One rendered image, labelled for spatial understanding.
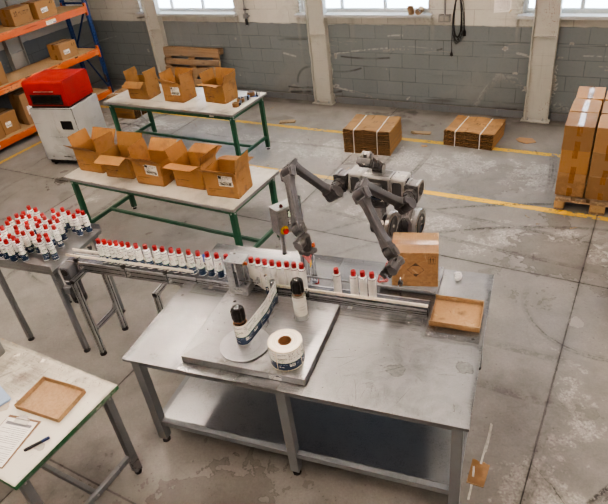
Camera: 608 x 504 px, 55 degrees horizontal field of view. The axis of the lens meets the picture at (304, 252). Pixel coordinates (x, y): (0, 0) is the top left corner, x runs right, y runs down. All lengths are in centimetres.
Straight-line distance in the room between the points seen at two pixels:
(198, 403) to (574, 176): 421
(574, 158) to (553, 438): 302
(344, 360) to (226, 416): 105
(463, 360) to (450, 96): 586
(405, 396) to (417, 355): 32
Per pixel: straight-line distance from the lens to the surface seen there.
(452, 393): 330
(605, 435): 438
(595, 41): 828
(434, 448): 383
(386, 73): 906
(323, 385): 335
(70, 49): 1112
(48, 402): 385
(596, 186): 643
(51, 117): 886
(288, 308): 380
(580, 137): 622
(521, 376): 460
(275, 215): 368
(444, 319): 372
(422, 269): 386
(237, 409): 415
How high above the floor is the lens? 328
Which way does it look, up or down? 34 degrees down
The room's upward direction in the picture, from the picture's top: 8 degrees counter-clockwise
